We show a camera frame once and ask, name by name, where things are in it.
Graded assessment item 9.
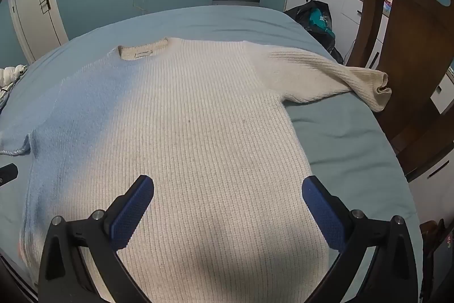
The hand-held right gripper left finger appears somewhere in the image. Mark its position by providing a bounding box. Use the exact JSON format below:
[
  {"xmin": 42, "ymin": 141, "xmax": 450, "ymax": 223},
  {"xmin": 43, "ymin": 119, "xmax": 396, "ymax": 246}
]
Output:
[{"xmin": 38, "ymin": 175, "xmax": 155, "ymax": 303}]

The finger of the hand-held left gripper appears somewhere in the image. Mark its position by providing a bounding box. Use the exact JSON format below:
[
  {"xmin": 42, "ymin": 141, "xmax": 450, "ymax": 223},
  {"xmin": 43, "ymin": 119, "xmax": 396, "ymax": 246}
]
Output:
[{"xmin": 0, "ymin": 163, "xmax": 18, "ymax": 187}]

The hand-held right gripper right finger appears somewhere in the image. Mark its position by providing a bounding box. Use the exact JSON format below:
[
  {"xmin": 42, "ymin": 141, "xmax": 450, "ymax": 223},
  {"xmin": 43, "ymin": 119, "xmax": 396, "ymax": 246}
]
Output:
[{"xmin": 301, "ymin": 176, "xmax": 419, "ymax": 303}]

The cream and blue knit sweater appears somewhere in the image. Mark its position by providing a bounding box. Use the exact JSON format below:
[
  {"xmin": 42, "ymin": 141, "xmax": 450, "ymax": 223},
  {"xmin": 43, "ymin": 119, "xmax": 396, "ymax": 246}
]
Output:
[{"xmin": 0, "ymin": 37, "xmax": 392, "ymax": 303}]

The bed with light blue sheet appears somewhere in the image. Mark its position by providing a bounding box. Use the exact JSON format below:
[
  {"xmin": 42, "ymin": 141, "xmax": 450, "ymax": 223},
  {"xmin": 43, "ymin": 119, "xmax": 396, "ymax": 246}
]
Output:
[{"xmin": 0, "ymin": 5, "xmax": 424, "ymax": 303}]

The white quilt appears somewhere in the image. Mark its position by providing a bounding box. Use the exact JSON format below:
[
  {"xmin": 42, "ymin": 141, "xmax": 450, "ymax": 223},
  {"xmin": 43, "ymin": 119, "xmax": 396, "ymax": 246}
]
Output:
[{"xmin": 0, "ymin": 64, "xmax": 29, "ymax": 108}]

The white door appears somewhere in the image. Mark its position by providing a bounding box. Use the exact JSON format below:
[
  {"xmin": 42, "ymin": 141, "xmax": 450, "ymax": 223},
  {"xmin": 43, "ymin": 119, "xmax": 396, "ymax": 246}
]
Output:
[{"xmin": 7, "ymin": 0, "xmax": 70, "ymax": 64}]

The teal cloth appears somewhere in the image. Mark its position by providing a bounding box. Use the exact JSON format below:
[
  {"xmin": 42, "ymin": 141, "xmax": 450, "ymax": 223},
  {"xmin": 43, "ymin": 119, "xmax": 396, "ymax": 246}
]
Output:
[{"xmin": 309, "ymin": 8, "xmax": 336, "ymax": 39}]

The brown wooden chair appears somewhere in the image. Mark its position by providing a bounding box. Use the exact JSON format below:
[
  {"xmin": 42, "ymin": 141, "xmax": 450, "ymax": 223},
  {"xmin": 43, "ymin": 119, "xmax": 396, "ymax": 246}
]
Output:
[{"xmin": 346, "ymin": 0, "xmax": 454, "ymax": 179}]

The black bag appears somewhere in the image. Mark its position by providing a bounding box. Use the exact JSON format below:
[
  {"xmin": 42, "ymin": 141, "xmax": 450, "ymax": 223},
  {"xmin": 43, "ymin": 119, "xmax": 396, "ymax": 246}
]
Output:
[{"xmin": 285, "ymin": 1, "xmax": 344, "ymax": 64}]

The white low cabinet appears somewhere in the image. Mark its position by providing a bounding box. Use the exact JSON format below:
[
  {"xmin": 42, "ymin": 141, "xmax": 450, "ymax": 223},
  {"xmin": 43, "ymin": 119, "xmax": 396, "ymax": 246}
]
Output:
[{"xmin": 284, "ymin": 0, "xmax": 454, "ymax": 229}]

